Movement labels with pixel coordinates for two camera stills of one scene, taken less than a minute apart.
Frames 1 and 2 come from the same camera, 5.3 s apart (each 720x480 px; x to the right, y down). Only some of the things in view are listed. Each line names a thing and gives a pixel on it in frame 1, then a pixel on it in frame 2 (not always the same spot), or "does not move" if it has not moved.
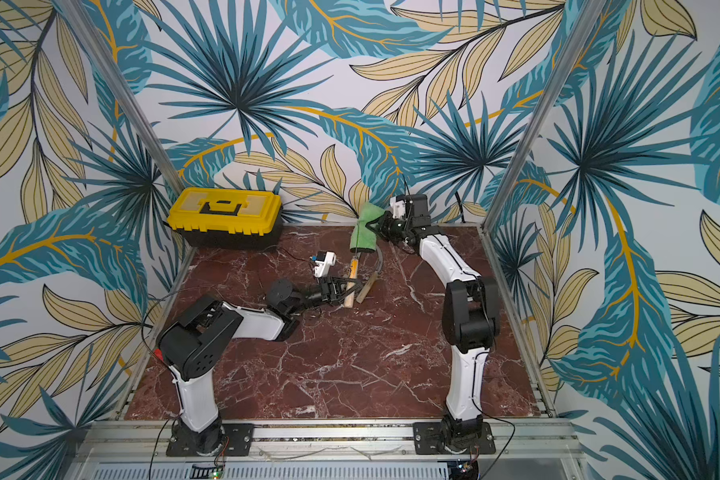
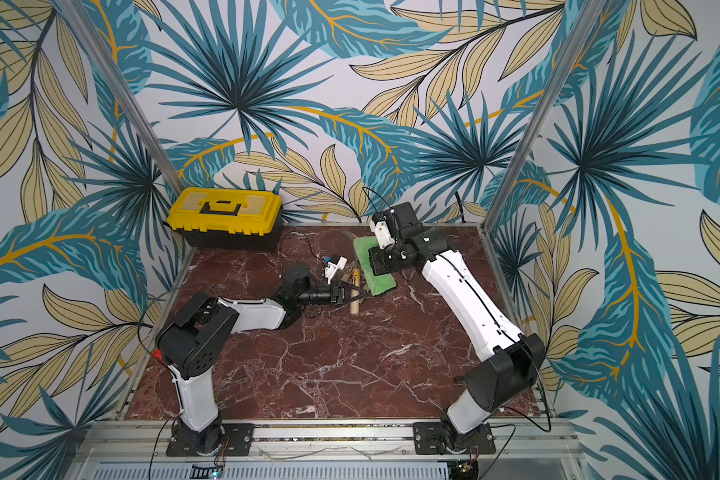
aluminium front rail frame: (123, 449) does not move
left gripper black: (331, 288) does not move
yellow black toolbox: (228, 218) does not move
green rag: (362, 238) to (377, 283)
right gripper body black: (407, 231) to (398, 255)
